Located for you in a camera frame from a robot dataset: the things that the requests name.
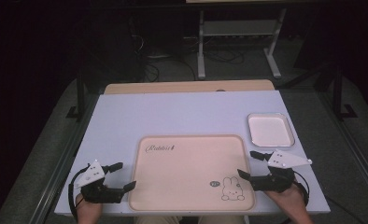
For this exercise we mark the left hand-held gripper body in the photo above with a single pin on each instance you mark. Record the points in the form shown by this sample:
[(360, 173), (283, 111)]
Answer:
[(101, 193)]

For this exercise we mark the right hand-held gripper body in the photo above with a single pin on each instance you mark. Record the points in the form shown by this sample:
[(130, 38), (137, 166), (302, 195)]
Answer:
[(275, 183)]

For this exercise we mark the person's left hand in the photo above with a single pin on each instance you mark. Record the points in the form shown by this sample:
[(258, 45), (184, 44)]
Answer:
[(88, 210)]

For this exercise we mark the person's right hand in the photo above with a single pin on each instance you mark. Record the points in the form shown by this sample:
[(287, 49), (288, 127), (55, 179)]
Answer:
[(289, 200)]

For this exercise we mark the small white metal-rimmed tray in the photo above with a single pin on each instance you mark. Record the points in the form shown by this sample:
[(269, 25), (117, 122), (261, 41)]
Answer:
[(270, 130)]

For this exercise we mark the large beige rabbit-print tray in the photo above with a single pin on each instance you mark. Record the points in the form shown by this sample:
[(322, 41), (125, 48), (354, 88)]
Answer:
[(188, 177)]

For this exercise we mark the black metal stand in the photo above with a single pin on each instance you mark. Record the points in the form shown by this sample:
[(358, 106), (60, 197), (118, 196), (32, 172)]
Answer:
[(339, 96), (80, 96)]

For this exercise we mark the light wooden table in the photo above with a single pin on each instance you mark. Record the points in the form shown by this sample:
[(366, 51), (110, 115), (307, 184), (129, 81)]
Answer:
[(188, 86)]

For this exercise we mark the white metal frame stand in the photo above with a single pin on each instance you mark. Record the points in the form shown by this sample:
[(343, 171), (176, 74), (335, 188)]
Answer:
[(238, 28)]

